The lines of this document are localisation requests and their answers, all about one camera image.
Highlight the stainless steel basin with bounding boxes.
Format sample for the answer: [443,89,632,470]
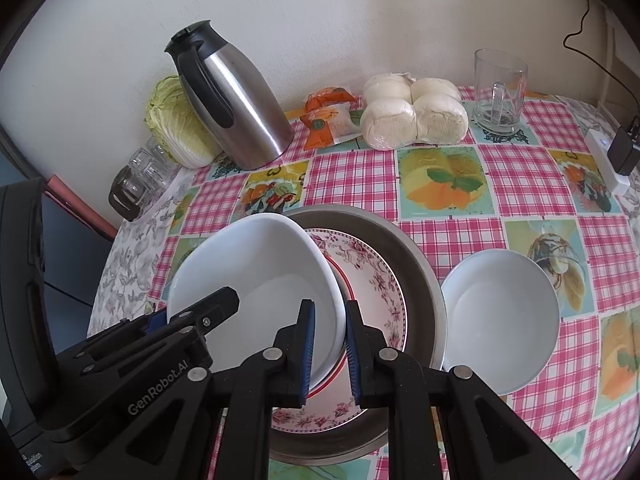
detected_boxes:
[270,205,448,466]

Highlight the orange white snack packet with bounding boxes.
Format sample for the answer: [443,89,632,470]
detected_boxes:
[300,101,365,150]

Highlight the clear drinking glass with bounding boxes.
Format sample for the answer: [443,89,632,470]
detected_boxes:
[146,140,176,181]
[127,149,162,206]

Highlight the pink checked fruit tablecloth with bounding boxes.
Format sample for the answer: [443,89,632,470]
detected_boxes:
[150,82,636,480]

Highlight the blue cabinet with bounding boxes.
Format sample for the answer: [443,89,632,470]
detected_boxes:
[40,175,118,321]

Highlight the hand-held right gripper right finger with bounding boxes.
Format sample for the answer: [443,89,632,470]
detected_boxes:
[344,299,568,480]

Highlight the clear glass mug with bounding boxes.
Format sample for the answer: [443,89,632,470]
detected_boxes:
[472,49,529,136]

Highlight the stainless steel thermos jug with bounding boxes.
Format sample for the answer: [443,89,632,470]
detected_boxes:
[165,20,295,171]

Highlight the black charger cable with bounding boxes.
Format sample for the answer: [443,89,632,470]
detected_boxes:
[563,0,640,131]

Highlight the brown tinted glass cup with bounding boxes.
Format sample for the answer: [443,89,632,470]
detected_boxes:
[109,165,147,222]

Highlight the white ceramic bowl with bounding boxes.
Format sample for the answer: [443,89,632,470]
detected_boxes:
[166,212,347,396]
[440,250,561,396]

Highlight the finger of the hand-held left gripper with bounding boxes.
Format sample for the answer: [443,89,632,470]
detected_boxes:
[166,286,241,342]
[119,309,169,347]

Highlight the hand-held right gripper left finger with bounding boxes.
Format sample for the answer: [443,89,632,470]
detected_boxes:
[100,299,318,480]

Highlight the clear plastic bun bag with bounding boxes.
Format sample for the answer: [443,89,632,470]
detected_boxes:
[360,71,470,151]

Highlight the white steamed bun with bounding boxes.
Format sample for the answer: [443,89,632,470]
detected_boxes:
[410,77,461,103]
[362,72,416,106]
[415,95,470,145]
[360,97,418,151]

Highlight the pink floral plate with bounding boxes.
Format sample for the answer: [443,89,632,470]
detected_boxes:
[270,228,408,433]

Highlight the black charger adapter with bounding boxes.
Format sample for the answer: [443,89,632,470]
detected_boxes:
[606,127,640,177]

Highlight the white power strip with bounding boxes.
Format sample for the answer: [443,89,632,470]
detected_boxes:
[585,129,632,196]

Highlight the napa cabbage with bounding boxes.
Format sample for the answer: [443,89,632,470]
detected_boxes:
[145,76,223,168]

